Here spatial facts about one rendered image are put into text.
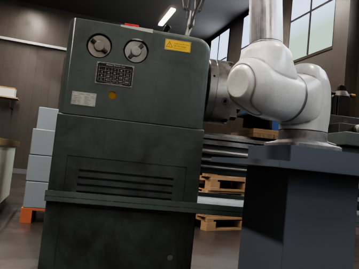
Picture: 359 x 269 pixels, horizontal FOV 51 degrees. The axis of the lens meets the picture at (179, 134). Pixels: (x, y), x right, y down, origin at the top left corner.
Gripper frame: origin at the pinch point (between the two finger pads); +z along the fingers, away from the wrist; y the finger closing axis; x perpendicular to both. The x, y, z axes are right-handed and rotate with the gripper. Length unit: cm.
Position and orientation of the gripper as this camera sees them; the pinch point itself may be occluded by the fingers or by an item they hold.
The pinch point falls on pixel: (191, 19)
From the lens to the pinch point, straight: 180.6
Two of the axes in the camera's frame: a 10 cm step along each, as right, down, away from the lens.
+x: -1.5, 0.6, 9.9
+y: 9.8, 1.1, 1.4
